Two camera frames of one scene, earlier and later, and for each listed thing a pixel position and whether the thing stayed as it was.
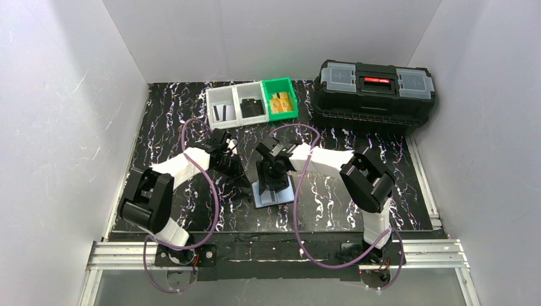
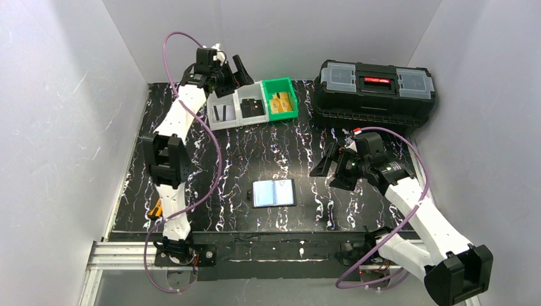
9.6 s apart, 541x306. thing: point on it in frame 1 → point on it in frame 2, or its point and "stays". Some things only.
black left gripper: x=236 y=178 → x=230 y=78
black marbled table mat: x=176 y=118 stays
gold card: x=284 y=99 stays
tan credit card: x=276 y=106 stays
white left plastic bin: x=223 y=107 stays
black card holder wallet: x=272 y=197 stays
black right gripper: x=273 y=182 → x=339 y=167
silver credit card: x=269 y=197 → x=230 y=112
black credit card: x=251 y=108 stays
